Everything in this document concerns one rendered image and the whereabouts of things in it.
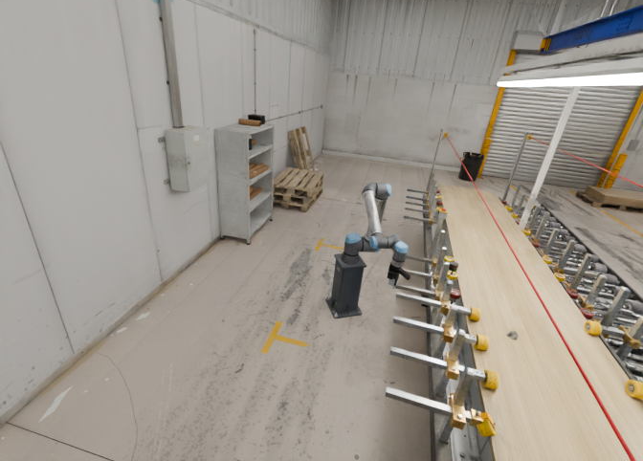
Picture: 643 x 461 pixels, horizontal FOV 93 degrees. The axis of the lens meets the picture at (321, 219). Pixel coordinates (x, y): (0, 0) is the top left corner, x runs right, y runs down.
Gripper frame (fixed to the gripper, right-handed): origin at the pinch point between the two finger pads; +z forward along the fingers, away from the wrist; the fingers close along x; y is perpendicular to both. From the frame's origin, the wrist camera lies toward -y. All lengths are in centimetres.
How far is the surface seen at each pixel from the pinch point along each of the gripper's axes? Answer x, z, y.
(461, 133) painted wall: -795, -32, -126
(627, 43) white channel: 41, -163, -57
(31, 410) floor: 124, 89, 219
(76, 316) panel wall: 75, 50, 231
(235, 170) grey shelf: -137, -17, 217
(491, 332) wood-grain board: 33, -9, -60
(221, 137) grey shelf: -136, -57, 236
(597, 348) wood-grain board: 23, -11, -120
